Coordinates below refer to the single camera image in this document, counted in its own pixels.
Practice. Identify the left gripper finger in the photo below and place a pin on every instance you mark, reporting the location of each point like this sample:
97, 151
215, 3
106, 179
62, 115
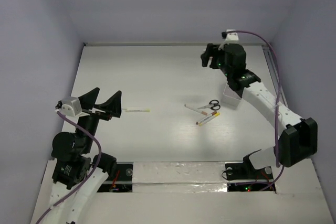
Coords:
112, 107
87, 100

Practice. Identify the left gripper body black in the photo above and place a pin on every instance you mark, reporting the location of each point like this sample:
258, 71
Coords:
98, 112

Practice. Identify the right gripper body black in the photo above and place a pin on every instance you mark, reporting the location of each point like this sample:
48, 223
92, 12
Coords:
213, 50

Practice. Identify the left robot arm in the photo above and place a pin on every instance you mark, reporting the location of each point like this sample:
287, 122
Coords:
81, 166

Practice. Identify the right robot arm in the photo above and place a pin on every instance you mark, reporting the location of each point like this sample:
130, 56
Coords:
296, 138

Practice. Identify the white compartment pen holder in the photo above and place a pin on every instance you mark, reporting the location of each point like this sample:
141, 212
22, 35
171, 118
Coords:
230, 98

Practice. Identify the brown tipped white marker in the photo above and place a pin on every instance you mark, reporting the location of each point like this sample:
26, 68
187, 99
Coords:
206, 118

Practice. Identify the pink tipped white marker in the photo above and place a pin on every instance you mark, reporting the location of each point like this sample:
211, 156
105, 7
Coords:
196, 110

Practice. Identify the yellow tipped white marker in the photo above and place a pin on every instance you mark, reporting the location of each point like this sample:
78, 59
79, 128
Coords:
213, 117

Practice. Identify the white front platform board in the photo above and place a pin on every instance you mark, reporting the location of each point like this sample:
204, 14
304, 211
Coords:
186, 192

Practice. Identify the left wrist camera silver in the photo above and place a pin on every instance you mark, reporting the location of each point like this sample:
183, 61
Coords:
70, 106

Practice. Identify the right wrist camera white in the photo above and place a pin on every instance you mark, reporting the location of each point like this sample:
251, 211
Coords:
230, 35

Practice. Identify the black handled scissors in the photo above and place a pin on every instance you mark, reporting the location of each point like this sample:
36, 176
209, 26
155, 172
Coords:
213, 105

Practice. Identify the right side aluminium rail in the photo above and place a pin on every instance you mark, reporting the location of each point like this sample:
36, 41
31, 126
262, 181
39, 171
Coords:
273, 64

